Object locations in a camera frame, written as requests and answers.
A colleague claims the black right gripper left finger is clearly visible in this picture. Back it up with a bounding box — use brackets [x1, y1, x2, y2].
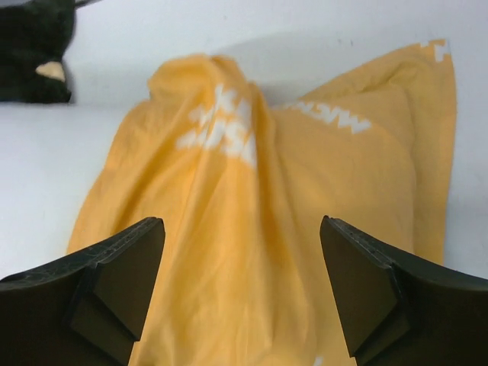
[1, 217, 165, 365]

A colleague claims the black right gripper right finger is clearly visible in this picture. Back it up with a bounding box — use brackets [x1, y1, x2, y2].
[320, 217, 487, 366]

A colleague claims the yellow blue cartoon pillowcase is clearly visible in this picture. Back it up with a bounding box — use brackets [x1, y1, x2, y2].
[69, 39, 457, 365]

